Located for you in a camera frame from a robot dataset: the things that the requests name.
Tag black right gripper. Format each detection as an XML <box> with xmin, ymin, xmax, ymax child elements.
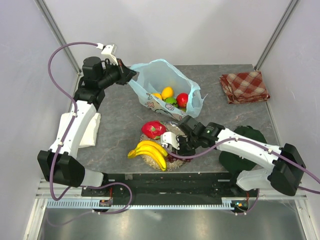
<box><xmin>172</xmin><ymin>134</ymin><xmax>200</xmax><ymax>158</ymax></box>

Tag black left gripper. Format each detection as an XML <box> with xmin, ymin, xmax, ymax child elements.
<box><xmin>98</xmin><ymin>58</ymin><xmax>137</xmax><ymax>90</ymax></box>

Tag light blue plastic bag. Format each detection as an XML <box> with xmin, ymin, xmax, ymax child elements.
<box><xmin>129</xmin><ymin>59</ymin><xmax>205</xmax><ymax>121</ymax></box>

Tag yellow fake banana bunch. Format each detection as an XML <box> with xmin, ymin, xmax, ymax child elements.
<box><xmin>127</xmin><ymin>140</ymin><xmax>168</xmax><ymax>172</ymax></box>

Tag red fake dragon fruit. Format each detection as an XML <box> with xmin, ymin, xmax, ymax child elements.
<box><xmin>141</xmin><ymin>121</ymin><xmax>167</xmax><ymax>140</ymax></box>

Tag red fake tomato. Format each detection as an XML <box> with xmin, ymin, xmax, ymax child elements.
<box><xmin>176</xmin><ymin>92</ymin><xmax>189</xmax><ymax>108</ymax></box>

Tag dark purple fake grapes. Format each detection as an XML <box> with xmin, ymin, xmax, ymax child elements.
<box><xmin>166</xmin><ymin>154</ymin><xmax>192</xmax><ymax>163</ymax></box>

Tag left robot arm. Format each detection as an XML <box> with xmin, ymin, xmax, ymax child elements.
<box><xmin>37</xmin><ymin>57</ymin><xmax>137</xmax><ymax>201</ymax></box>

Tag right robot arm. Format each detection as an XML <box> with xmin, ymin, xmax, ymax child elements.
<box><xmin>170</xmin><ymin>116</ymin><xmax>305</xmax><ymax>197</ymax></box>

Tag orange yellow fake mango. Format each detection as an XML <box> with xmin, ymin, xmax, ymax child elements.
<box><xmin>152</xmin><ymin>93</ymin><xmax>163</xmax><ymax>100</ymax></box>

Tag yellow fake lemon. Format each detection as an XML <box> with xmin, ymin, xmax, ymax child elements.
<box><xmin>160</xmin><ymin>86</ymin><xmax>174</xmax><ymax>100</ymax></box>

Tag green fake apple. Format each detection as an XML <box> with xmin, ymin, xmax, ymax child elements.
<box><xmin>164</xmin><ymin>97</ymin><xmax>178</xmax><ymax>108</ymax></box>

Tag dark green baseball cap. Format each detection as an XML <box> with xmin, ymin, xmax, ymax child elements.
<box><xmin>218</xmin><ymin>125</ymin><xmax>267</xmax><ymax>175</ymax></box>

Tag white folded towel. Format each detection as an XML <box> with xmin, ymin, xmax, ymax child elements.
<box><xmin>57</xmin><ymin>112</ymin><xmax>101</xmax><ymax>148</ymax></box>

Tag red checkered cloth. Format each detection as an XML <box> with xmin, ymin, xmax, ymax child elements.
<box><xmin>219</xmin><ymin>71</ymin><xmax>271</xmax><ymax>104</ymax></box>

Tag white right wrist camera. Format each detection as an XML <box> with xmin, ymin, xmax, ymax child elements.
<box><xmin>160</xmin><ymin>131</ymin><xmax>180</xmax><ymax>150</ymax></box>

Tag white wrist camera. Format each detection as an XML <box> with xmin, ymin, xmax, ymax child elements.
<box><xmin>160</xmin><ymin>131</ymin><xmax>180</xmax><ymax>150</ymax></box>
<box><xmin>96</xmin><ymin>43</ymin><xmax>118</xmax><ymax>66</ymax></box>

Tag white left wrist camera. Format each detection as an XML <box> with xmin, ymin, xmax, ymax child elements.
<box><xmin>96</xmin><ymin>43</ymin><xmax>118</xmax><ymax>66</ymax></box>

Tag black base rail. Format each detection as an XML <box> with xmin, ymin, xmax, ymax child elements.
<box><xmin>81</xmin><ymin>172</ymin><xmax>257</xmax><ymax>205</ymax></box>

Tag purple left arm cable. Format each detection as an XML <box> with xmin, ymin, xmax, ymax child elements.
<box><xmin>46</xmin><ymin>41</ymin><xmax>133</xmax><ymax>227</ymax></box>

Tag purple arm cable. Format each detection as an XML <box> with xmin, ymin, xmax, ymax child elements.
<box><xmin>162</xmin><ymin>138</ymin><xmax>320</xmax><ymax>216</ymax></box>
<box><xmin>46</xmin><ymin>41</ymin><xmax>133</xmax><ymax>227</ymax></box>

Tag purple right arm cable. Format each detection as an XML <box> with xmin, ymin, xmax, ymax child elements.
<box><xmin>162</xmin><ymin>138</ymin><xmax>320</xmax><ymax>216</ymax></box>

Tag light blue cable duct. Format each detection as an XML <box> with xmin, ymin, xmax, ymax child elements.
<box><xmin>46</xmin><ymin>197</ymin><xmax>249</xmax><ymax>209</ymax></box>

